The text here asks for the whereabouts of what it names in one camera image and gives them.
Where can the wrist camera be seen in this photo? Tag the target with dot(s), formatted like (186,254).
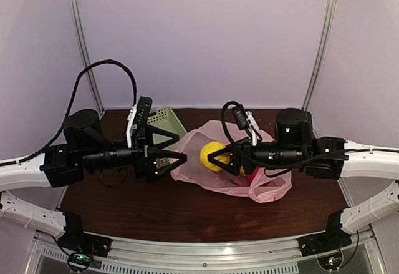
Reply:
(137,118)
(246,122)

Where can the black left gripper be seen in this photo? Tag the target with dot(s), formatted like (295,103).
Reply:
(145,166)

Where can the aluminium frame post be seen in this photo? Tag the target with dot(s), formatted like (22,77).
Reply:
(84,53)
(327,24)

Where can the green perforated plastic basket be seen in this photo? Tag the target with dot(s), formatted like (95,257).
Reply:
(166,119)

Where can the right aluminium frame post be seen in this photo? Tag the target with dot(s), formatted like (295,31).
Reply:
(327,24)

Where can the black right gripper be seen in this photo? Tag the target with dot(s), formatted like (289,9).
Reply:
(236,150)

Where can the pink red apple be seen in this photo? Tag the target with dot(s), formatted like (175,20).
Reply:
(251,177)

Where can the pink plastic bag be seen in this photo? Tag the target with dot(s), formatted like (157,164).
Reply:
(261,189)

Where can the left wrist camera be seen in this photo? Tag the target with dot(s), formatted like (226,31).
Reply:
(137,118)

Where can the left circuit board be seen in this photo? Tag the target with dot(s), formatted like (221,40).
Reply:
(79,262)

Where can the front aluminium rail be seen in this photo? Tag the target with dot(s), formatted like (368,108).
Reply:
(278,255)

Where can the circuit board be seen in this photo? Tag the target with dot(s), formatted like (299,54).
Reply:
(330,262)
(79,262)

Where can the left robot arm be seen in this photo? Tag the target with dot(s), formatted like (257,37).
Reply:
(85,150)

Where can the right circuit board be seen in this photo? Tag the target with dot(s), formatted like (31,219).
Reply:
(330,262)

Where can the left aluminium frame post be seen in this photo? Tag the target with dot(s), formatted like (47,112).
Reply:
(84,53)

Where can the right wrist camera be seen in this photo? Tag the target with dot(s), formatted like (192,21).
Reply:
(246,122)

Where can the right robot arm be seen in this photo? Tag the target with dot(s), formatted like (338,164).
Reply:
(295,147)

